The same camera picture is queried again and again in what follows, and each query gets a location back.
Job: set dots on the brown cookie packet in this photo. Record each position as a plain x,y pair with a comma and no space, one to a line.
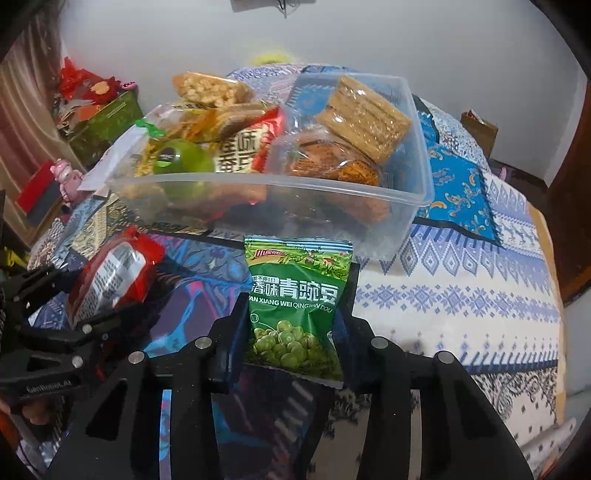
332,168

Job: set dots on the green pea packet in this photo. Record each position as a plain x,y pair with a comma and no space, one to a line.
295,314

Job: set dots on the striped curtain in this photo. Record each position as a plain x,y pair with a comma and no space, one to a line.
23,106

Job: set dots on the sesame wafer packet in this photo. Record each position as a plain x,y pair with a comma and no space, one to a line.
364,117

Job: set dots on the red packet with grey label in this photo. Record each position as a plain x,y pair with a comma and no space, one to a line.
113,272

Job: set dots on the pile of red clutter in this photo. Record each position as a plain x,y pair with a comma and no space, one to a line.
92,87

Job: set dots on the brown paper bag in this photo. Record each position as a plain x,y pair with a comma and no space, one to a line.
480,131

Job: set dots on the wooden door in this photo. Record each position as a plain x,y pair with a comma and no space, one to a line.
570,175

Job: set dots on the white plastic bag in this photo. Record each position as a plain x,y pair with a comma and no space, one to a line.
104,164

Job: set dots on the pink plush toy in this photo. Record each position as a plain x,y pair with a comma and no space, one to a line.
68,180

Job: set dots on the square cracker packet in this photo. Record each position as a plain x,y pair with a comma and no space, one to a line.
242,117

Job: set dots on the green patterned box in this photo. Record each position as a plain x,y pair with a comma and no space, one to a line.
108,124

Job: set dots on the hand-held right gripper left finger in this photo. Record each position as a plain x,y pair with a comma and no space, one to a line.
233,353

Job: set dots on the clear plastic container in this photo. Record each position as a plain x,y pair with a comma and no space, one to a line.
295,217

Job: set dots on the red box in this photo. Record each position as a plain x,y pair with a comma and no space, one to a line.
39,191

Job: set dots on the orange white snack stick bag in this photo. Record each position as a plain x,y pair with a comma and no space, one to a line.
157,152

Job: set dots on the puffed rice bar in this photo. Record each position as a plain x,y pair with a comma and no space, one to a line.
210,88

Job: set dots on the green jelly cup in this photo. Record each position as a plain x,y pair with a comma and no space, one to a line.
182,161

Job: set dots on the orange red snack packet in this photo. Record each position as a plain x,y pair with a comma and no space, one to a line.
249,147

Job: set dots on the person's left hand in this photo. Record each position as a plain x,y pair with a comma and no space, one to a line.
39,412

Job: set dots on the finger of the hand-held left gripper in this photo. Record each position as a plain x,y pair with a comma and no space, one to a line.
87,330
44,286

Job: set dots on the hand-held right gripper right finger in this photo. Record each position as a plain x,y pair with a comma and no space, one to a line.
358,353

